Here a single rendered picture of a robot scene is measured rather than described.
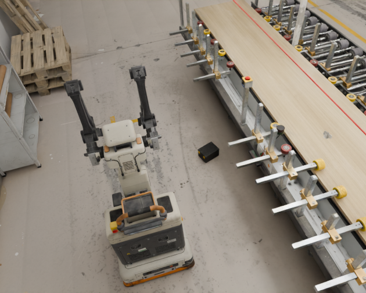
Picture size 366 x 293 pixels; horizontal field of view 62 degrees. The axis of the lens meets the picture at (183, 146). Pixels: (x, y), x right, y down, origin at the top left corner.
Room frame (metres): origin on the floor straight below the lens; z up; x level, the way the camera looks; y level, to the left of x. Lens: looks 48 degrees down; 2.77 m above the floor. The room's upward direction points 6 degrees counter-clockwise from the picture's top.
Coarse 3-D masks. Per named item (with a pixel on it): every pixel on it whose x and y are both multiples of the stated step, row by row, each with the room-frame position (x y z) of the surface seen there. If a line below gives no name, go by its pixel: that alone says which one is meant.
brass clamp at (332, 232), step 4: (324, 224) 0.84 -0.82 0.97; (324, 228) 0.82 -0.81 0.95; (332, 228) 0.81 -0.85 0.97; (324, 232) 0.81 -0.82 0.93; (328, 232) 0.79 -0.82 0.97; (332, 232) 0.79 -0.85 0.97; (336, 232) 0.79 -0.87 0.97; (332, 236) 0.76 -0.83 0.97; (332, 240) 0.74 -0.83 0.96; (336, 240) 0.74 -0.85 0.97; (332, 244) 0.73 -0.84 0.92
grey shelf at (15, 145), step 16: (0, 48) 3.28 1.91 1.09; (0, 64) 3.26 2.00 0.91; (16, 80) 3.27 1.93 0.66; (0, 96) 2.66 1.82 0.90; (16, 96) 3.16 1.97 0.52; (0, 112) 2.41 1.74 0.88; (16, 112) 2.84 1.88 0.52; (32, 112) 3.27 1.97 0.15; (0, 128) 2.39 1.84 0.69; (16, 128) 2.44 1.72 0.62; (32, 128) 2.96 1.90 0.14; (0, 144) 2.37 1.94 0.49; (16, 144) 2.40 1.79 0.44; (32, 144) 2.67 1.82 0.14; (0, 160) 2.34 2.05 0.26; (16, 160) 2.37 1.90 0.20; (32, 160) 2.40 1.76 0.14
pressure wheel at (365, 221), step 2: (360, 218) 0.86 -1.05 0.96; (362, 218) 0.86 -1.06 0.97; (364, 218) 0.85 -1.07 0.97; (356, 220) 0.86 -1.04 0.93; (358, 220) 0.85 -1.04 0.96; (360, 220) 0.84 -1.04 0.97; (362, 220) 0.84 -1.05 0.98; (364, 220) 0.84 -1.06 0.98; (356, 222) 0.86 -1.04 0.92; (360, 222) 0.84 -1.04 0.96; (362, 222) 0.83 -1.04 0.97; (364, 222) 0.82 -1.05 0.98; (362, 224) 0.82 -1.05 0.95; (364, 224) 0.81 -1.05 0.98; (364, 226) 0.80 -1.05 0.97; (362, 228) 0.81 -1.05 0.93; (364, 228) 0.80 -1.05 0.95; (362, 230) 0.80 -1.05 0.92; (364, 230) 0.79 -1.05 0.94
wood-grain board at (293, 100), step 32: (224, 32) 3.44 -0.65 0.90; (256, 32) 3.36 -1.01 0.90; (256, 64) 2.71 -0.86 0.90; (288, 64) 2.65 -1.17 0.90; (288, 96) 2.16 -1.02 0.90; (320, 96) 2.11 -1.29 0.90; (288, 128) 1.75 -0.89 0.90; (320, 128) 1.71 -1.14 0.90; (352, 128) 1.67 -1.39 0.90; (352, 160) 1.35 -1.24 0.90; (352, 192) 1.08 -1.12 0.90
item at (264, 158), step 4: (276, 152) 1.54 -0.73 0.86; (280, 152) 1.54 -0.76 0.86; (264, 156) 1.51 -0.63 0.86; (268, 156) 1.51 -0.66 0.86; (248, 160) 1.49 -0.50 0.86; (252, 160) 1.49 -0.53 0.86; (256, 160) 1.48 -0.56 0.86; (260, 160) 1.48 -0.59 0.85; (264, 160) 1.49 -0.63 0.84; (236, 164) 1.47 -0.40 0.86; (240, 164) 1.47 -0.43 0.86; (244, 164) 1.46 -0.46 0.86; (248, 164) 1.46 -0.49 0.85; (252, 164) 1.47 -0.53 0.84
